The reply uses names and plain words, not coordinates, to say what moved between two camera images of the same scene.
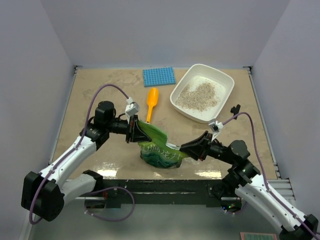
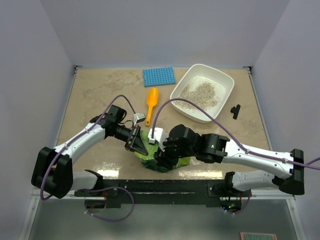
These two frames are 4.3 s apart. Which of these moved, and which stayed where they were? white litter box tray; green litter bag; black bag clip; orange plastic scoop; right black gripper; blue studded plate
Moved: green litter bag; right black gripper
Stayed: white litter box tray; orange plastic scoop; black bag clip; blue studded plate
